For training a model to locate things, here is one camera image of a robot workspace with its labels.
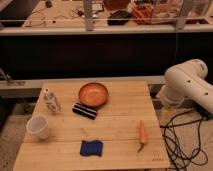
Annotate black cables on floor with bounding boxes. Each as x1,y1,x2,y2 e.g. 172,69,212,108
159,108,210,171

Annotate clear small bottle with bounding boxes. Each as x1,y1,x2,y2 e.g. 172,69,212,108
44,88,61,114

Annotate orange bowl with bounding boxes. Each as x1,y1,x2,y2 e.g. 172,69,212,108
78,82,109,107

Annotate black striped block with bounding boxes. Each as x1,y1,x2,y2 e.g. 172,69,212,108
72,103,98,120

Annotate metal frame post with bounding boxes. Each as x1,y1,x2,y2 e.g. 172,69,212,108
83,0,93,31

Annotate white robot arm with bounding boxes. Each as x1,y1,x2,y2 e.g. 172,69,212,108
157,59,213,114

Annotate black object on bench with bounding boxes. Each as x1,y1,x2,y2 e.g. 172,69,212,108
107,10,131,25

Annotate orange crate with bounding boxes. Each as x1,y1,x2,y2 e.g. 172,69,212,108
132,4,152,25

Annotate blue cloth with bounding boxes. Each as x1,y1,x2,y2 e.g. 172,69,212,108
80,140,103,157

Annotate metal clamp at left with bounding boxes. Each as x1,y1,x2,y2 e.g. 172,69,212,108
0,67,25,86

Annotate white ceramic cup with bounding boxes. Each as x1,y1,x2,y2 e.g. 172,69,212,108
26,115,50,139

